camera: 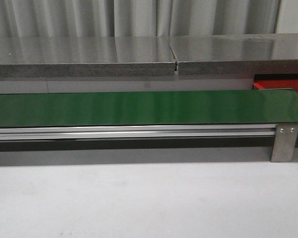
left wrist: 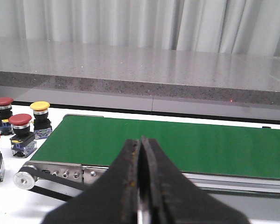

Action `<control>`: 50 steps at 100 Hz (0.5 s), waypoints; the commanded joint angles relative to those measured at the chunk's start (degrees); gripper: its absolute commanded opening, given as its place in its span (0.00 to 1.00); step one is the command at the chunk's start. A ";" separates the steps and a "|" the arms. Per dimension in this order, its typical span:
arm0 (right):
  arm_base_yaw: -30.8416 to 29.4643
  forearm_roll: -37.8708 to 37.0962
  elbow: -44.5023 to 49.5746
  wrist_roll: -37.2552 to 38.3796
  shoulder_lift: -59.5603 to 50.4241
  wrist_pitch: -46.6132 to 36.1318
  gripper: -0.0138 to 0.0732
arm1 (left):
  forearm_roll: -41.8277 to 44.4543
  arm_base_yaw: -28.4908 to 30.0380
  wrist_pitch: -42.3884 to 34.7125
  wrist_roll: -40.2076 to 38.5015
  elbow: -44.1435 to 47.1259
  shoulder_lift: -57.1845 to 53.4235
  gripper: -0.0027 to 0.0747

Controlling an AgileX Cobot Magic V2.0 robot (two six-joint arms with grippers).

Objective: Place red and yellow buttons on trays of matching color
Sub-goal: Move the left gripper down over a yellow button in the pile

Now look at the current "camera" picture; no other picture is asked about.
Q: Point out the left grey stone slab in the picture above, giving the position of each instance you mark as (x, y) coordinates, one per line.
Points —
(30, 57)

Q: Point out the grey stone slab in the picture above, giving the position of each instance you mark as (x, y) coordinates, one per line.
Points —
(247, 54)
(30, 57)

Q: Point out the right grey stone slab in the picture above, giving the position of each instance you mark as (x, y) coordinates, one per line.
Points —
(247, 54)

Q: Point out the green conveyor belt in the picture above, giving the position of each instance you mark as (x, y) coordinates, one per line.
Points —
(148, 108)

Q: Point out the red tray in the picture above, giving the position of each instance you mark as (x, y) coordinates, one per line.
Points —
(276, 81)

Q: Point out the grey curtain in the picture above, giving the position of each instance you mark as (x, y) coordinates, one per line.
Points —
(102, 18)

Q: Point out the aluminium conveyor frame rail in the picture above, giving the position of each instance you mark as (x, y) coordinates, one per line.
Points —
(136, 131)

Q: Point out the steel conveyor support bracket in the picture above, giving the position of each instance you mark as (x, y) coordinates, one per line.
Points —
(284, 143)

